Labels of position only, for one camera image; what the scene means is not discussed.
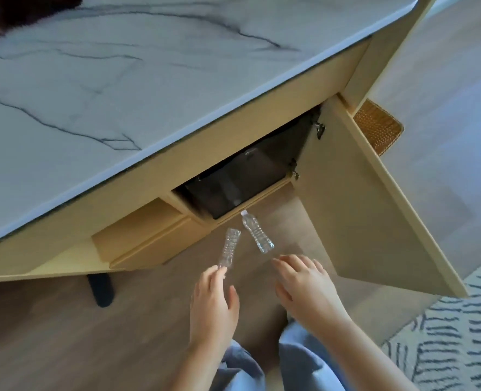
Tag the clear white-capped plastic bottle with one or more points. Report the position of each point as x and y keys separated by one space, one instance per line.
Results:
x=257 y=234

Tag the black slipper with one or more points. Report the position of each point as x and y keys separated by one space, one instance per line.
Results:
x=100 y=289

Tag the cream cabinet door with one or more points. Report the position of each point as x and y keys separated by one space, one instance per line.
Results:
x=358 y=215

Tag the woven wicker basket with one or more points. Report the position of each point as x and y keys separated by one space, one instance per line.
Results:
x=379 y=128

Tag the cream cabinet drawer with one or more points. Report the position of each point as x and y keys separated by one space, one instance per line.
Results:
x=151 y=240

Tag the white rug with dark stripes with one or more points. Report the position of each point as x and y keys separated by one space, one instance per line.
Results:
x=456 y=342

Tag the person's right thumb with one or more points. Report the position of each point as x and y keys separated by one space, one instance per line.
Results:
x=282 y=295

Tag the person's left forearm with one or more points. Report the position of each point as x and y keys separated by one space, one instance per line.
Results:
x=201 y=368

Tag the person's blue trousers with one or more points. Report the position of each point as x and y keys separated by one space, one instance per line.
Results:
x=301 y=362

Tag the person's right forearm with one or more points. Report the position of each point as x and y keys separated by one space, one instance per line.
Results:
x=367 y=358

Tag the person's left hand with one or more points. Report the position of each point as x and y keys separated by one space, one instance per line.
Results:
x=210 y=309

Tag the black waste bin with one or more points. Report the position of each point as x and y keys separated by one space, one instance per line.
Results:
x=250 y=175

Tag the person's right hand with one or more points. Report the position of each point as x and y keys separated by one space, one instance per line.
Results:
x=309 y=297

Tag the person's left thumb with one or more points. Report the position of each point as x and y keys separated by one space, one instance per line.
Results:
x=234 y=301

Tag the crushed clear plastic bottle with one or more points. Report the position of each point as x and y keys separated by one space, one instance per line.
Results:
x=230 y=248

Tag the cream kitchen island cabinet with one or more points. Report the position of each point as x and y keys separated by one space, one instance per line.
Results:
x=240 y=118

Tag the metal door hinge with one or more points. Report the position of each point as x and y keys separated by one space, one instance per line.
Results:
x=319 y=129
x=294 y=168

